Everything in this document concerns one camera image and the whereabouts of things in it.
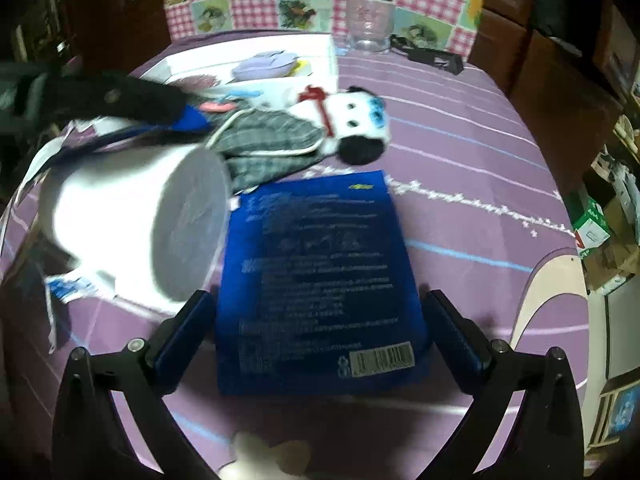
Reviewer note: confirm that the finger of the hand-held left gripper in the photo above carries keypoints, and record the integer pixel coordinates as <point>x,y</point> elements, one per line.
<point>125,100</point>

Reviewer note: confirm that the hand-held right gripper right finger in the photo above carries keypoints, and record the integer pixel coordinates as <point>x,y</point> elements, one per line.
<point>450,340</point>

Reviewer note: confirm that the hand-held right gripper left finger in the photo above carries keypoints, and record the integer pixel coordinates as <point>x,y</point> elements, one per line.
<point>185,335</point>

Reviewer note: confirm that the white paper towel roll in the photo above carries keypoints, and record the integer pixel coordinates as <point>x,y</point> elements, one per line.
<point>125,220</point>

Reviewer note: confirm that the face mask packet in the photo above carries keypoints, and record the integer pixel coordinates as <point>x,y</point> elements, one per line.
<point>70,287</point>

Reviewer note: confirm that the dark blue plastic packet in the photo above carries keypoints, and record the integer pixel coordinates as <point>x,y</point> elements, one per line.
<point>310,270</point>

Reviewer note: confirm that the lilac cloth pad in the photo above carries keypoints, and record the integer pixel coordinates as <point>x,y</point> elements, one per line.
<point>265,66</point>

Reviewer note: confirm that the green plaid cloth bag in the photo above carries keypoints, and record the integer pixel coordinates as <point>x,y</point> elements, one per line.
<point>265,145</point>

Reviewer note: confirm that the white cardboard box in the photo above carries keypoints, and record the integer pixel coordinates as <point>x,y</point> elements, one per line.
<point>320,55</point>

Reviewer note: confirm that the white plush dog toy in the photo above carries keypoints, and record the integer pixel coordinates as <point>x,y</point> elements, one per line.
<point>350,120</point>

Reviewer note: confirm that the purple printed tablecloth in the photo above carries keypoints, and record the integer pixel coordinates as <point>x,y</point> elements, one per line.
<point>475,200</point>

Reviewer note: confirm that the brown cardboard box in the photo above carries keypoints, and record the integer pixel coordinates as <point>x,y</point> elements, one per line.
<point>612,265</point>

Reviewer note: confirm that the green and white box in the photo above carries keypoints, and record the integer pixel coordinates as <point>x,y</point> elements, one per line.
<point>592,225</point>

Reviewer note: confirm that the clear glass cup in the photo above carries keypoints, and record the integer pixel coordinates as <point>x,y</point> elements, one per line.
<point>367,25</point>

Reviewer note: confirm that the dark wooden cabinet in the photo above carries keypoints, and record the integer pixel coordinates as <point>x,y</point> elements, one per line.
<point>550,85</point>

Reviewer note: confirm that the black flat device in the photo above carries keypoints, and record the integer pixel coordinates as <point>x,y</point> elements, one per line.
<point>430,57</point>

